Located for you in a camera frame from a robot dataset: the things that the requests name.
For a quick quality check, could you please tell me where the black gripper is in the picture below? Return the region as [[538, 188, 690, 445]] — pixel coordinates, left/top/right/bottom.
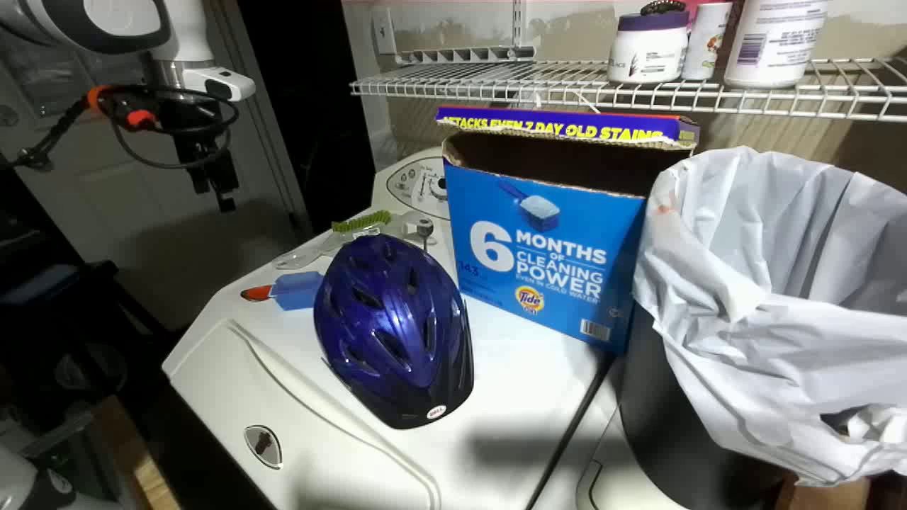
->
[[169, 93, 242, 215]]

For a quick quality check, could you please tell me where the blue bicycle helmet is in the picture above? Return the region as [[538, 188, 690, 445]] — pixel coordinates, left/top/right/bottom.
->
[[313, 234, 476, 432]]

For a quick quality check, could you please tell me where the white washing machine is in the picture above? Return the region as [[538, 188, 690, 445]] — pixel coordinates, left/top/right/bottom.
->
[[159, 146, 619, 510]]

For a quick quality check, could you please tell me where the white panel door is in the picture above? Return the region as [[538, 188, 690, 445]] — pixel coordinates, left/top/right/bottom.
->
[[0, 37, 316, 334]]

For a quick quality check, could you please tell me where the blue plastic scoop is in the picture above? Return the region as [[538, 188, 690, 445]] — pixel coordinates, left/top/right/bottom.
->
[[266, 271, 329, 316]]

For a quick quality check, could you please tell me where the clear green plastic scoop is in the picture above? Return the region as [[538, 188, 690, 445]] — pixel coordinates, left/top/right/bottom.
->
[[329, 207, 394, 238]]

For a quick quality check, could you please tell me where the black cluttered cart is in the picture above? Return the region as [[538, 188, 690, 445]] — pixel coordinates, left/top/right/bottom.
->
[[0, 169, 181, 510]]

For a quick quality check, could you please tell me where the wooden board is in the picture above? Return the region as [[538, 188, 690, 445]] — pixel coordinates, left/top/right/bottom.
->
[[94, 394, 186, 510]]

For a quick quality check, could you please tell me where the blue detergent box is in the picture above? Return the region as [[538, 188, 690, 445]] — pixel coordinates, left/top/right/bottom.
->
[[435, 106, 703, 358]]

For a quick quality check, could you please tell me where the white jar purple lid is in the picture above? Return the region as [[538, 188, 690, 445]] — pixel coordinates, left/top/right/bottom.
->
[[608, 10, 692, 86]]

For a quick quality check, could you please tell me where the black trash can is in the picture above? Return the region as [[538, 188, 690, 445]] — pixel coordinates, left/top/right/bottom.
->
[[608, 302, 798, 510]]

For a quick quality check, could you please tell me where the white bottle pink cap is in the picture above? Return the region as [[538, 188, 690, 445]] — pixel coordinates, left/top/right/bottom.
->
[[682, 0, 734, 82]]

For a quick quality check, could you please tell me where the large white jug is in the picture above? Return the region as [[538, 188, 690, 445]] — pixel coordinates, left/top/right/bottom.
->
[[720, 0, 830, 93]]

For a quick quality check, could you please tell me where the trash can with white bag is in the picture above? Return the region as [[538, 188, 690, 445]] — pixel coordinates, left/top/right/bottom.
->
[[629, 146, 907, 490]]

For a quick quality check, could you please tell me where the orange cable clip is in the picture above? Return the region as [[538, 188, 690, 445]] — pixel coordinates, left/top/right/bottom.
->
[[82, 82, 166, 137]]

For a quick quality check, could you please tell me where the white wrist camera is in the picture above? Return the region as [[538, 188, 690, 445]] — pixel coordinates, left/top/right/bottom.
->
[[179, 64, 262, 106]]

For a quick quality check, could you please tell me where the white wall switch plate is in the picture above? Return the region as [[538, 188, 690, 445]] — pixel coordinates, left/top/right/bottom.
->
[[368, 7, 400, 57]]

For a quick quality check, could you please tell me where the white wire shelf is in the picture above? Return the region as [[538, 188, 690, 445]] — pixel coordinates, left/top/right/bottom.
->
[[349, 44, 907, 125]]

